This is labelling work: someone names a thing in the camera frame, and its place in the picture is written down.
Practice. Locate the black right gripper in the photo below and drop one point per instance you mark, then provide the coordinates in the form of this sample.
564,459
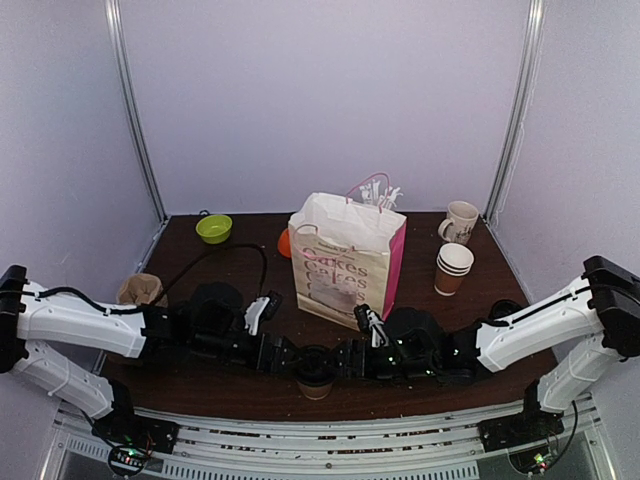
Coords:
353,358

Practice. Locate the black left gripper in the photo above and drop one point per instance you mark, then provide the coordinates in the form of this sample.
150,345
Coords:
256,360

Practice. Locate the stack of brown paper cups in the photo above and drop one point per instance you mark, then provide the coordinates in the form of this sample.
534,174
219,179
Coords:
453,263

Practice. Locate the brown paper coffee cup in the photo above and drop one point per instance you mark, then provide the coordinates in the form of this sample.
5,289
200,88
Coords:
315,389

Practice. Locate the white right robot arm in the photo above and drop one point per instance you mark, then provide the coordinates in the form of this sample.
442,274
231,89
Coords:
600,308

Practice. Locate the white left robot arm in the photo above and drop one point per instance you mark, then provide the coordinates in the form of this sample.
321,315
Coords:
32,317

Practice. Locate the paper cakes bag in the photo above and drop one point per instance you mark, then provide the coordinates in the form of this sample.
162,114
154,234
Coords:
346,253

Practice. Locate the orange plastic bowl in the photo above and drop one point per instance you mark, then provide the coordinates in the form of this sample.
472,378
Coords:
284,245

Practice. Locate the green plastic bowl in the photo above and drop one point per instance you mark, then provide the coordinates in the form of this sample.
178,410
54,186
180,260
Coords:
214,229

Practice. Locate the cardboard cup carrier stack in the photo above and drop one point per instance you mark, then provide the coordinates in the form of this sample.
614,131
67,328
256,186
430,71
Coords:
140,288

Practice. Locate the stack of black lids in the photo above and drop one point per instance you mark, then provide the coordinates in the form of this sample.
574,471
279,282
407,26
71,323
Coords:
504,308

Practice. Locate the white stirrers in holder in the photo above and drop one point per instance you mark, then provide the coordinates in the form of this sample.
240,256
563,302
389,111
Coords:
372,193

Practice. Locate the white ceramic mug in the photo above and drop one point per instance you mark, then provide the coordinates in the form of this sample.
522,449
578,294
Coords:
457,227

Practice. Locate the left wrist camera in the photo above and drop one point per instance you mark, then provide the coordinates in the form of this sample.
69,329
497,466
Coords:
260,310

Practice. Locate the right aluminium frame post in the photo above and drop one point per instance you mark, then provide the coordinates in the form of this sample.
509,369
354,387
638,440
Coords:
515,127

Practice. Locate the aluminium frame post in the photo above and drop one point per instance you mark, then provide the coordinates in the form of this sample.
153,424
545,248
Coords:
117,36
515,127

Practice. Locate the left aluminium frame post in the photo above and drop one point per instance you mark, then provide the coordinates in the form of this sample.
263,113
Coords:
117,36

